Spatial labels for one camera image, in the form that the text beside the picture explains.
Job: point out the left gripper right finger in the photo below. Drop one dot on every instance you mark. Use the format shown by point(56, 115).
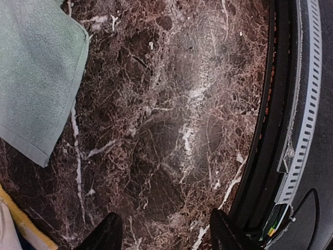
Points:
point(226, 235)

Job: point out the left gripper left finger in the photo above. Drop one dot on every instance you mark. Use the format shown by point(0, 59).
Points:
point(107, 235)

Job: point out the mint green panda towel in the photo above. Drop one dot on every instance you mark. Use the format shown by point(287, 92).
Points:
point(43, 57)

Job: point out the small green circuit board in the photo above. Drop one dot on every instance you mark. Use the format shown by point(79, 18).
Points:
point(274, 221)

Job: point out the white yellow patterned towel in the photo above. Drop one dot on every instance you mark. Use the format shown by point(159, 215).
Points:
point(18, 231)

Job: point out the white slotted cable duct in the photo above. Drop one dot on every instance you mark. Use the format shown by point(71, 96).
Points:
point(305, 102)

